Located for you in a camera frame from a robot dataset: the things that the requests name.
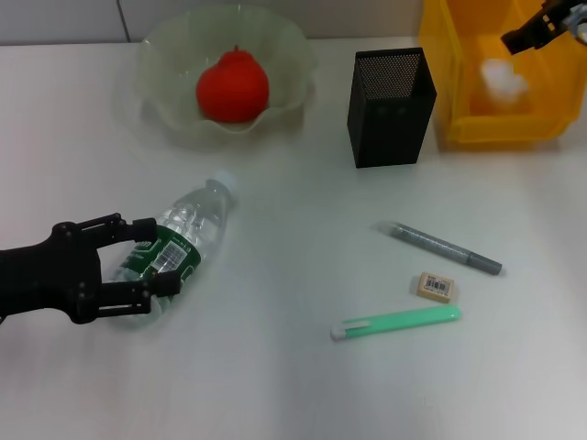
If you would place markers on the red-orange plush orange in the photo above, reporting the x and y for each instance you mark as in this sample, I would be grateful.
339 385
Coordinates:
234 87

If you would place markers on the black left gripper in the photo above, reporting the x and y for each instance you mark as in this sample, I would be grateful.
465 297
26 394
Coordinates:
50 275

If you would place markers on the grey glitter marker pen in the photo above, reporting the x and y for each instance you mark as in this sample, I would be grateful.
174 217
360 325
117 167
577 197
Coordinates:
435 247

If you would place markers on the mint green pen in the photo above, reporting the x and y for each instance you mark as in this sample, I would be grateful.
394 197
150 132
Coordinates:
399 321

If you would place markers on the translucent green fruit bowl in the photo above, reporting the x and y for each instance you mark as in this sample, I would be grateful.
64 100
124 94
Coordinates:
284 73

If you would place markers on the yellow plastic bin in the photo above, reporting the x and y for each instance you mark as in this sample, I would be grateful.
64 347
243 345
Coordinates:
458 91

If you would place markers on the clear green-label water bottle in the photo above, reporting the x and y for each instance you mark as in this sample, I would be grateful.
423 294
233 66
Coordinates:
202 215

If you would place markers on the beige eraser with barcode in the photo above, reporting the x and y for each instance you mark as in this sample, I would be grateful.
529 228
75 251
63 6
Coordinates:
433 286

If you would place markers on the black mesh pen holder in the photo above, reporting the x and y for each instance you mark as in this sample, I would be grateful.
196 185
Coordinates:
390 124

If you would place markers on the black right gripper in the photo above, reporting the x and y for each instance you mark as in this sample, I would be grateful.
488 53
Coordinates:
561 8

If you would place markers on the white paper ball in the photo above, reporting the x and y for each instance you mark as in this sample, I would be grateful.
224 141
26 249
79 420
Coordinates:
502 80

